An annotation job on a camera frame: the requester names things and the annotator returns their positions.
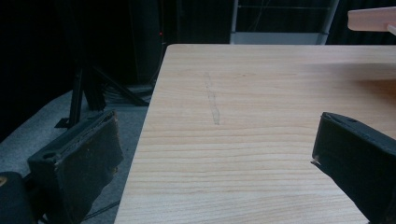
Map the black cable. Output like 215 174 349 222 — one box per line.
83 200 121 221

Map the pale wooden board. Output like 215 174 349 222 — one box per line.
346 7 396 35

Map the grey metal frame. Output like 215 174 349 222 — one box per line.
229 0 340 46

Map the black metal stand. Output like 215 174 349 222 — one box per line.
54 62 150 129

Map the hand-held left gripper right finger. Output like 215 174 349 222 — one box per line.
310 111 396 224

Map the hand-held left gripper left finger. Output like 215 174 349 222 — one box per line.
27 109 124 224

